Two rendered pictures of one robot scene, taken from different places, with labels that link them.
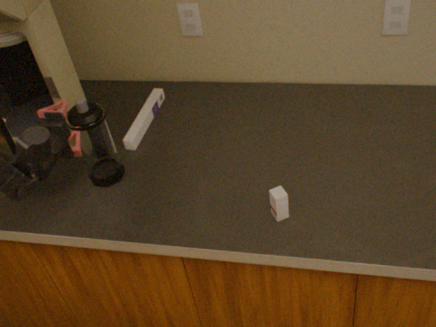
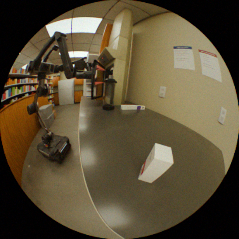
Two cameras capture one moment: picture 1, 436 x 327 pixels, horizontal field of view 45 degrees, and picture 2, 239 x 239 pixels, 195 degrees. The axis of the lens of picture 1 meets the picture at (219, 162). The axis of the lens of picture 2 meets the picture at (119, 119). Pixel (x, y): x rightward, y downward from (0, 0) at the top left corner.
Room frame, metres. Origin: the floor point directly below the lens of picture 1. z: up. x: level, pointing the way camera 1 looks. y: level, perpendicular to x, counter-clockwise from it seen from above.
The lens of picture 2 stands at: (0.77, -0.11, 1.10)
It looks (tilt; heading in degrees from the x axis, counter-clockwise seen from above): 24 degrees down; 40
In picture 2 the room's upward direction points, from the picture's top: 6 degrees clockwise
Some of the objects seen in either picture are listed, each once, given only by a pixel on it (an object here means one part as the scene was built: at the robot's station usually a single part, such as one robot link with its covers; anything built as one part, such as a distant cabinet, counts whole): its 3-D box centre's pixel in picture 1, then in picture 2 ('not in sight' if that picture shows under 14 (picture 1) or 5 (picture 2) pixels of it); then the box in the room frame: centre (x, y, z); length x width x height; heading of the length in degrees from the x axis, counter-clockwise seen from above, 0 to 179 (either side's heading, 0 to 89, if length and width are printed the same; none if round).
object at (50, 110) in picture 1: (58, 116); (99, 71); (1.05, 0.36, 1.23); 0.09 x 0.07 x 0.07; 162
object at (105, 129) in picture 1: (96, 144); (109, 94); (1.13, 0.33, 1.06); 0.11 x 0.11 x 0.21
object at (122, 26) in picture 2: not in sight; (124, 25); (1.39, 0.51, 2.18); 0.32 x 0.25 x 0.93; 72
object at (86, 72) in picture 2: (51, 146); (88, 75); (0.98, 0.39, 1.20); 0.07 x 0.07 x 0.10; 72
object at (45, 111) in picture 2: not in sight; (45, 111); (0.21, 2.65, 0.49); 0.60 x 0.42 x 0.33; 72
